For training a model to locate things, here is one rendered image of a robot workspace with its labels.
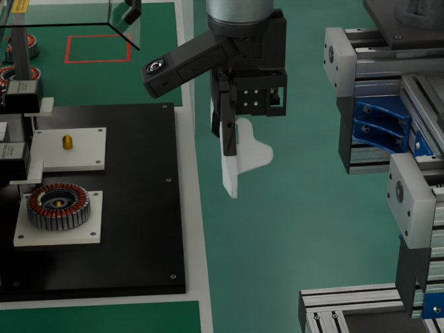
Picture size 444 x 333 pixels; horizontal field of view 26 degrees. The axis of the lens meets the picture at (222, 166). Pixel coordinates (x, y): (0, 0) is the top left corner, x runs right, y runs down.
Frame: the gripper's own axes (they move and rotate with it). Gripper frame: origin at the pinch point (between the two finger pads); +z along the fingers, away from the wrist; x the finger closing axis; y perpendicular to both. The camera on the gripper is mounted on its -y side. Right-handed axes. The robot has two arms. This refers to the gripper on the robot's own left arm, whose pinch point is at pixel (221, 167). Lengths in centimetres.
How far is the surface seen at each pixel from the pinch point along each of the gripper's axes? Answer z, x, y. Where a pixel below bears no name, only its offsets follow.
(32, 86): 23, 71, -28
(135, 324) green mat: 40.3, 18.8, -11.6
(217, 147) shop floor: 115, 197, 22
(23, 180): 27, 43, -29
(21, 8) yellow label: 9, 75, -29
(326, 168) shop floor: 115, 179, 59
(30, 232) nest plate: 37, 42, -29
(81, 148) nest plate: 37, 69, -20
